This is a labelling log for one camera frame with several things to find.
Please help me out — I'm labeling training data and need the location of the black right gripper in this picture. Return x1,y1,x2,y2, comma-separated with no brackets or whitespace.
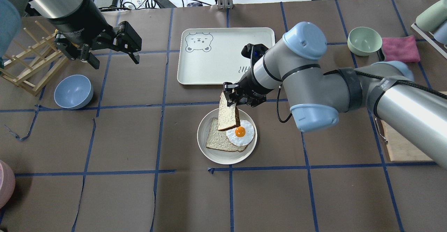
223,68,267,107

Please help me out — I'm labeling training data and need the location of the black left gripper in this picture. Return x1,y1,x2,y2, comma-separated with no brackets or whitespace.
51,0,142,69

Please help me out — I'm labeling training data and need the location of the bread slice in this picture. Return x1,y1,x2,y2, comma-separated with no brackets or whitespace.
217,92,241,131
206,118,248,152

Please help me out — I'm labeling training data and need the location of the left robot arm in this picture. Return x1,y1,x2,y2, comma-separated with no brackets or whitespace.
0,0,142,69

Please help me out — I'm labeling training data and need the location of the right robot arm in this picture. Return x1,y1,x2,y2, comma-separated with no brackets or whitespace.
222,22,447,168

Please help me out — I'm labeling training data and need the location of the bread slice on plate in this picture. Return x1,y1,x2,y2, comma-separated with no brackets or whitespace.
206,118,248,152

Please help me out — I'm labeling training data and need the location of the cream round plate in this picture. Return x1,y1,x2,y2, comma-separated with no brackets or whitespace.
197,108,258,165

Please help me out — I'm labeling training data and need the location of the fried egg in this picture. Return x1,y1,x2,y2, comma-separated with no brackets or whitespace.
225,120,256,147

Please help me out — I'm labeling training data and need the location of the cream bear serving tray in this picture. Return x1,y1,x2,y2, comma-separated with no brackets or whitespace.
177,27,275,85

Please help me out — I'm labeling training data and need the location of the blue bowl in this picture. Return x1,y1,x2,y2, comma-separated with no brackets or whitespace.
54,74,94,110

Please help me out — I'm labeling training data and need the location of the wooden dish rack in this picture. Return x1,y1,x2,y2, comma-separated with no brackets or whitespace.
0,20,68,96

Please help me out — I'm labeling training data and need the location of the green bowl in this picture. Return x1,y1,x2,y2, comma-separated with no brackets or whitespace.
347,27,382,57

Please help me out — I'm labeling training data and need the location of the pink bowl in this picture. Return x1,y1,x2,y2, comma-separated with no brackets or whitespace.
0,161,15,208

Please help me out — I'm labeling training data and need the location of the wooden cutting board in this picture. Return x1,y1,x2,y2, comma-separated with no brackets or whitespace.
377,89,447,168

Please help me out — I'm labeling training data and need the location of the pink cloth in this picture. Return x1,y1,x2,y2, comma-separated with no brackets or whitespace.
381,35,420,63

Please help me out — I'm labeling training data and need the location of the white rack with cups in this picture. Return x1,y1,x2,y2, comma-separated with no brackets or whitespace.
411,0,447,58

